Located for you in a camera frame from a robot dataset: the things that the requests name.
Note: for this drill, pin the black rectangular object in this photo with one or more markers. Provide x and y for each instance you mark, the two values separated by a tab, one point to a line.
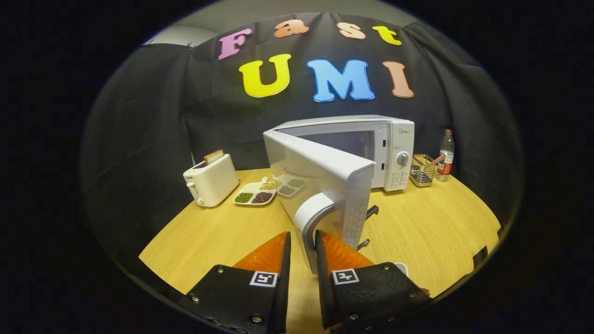
480	257

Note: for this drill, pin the divided white bean dish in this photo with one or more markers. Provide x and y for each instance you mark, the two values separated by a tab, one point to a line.
253	197

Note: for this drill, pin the white toaster oven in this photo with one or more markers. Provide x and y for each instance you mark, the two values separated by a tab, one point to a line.
325	171

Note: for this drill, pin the clear plastic water bottle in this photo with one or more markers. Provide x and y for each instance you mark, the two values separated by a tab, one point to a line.
445	162

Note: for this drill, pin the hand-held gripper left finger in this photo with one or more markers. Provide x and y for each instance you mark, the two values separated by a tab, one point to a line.
284	287

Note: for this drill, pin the red white striped straw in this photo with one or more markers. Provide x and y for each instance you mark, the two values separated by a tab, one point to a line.
438	159

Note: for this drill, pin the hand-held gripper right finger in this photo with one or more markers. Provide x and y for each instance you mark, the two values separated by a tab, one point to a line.
321	287

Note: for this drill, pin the toasted bread slice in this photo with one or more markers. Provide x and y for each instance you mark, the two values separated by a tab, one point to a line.
213	157

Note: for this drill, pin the white bread toaster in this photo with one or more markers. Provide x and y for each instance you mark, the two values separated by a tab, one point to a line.
213	183

